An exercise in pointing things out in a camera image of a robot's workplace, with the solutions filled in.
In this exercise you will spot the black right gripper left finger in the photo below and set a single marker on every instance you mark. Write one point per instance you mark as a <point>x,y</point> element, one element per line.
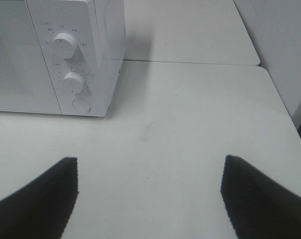
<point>41,209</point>

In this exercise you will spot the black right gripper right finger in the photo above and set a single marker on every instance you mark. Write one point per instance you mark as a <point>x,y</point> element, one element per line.
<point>257,206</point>

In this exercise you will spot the round white door button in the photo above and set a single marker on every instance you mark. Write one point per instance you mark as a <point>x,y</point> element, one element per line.
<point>81,105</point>

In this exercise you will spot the white microwave door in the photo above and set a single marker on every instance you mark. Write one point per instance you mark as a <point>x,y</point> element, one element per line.
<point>25,84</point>

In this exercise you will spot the upper white power knob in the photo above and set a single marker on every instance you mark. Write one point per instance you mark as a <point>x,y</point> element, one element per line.
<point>64,45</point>

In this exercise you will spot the white microwave oven body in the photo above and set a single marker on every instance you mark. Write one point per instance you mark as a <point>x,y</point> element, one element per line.
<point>98,26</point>

